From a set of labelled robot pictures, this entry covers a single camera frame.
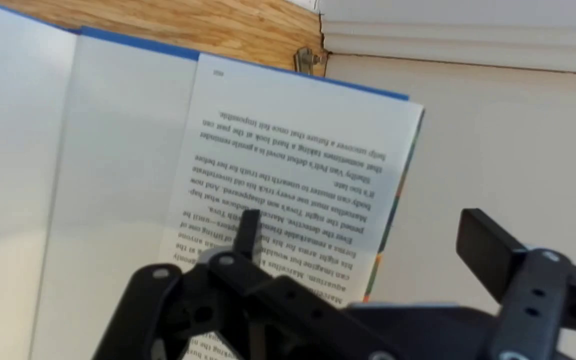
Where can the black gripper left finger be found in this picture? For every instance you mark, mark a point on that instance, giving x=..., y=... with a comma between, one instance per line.
x=168, y=313

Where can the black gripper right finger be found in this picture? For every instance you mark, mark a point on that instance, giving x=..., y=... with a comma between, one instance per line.
x=534, y=292

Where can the book with colourful cover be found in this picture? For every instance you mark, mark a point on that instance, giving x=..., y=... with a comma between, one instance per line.
x=134, y=167

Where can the white baseboard trim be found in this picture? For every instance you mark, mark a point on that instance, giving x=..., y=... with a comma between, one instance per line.
x=469, y=40

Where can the small metallic clip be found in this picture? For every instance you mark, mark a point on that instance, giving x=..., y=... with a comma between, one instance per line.
x=306, y=60

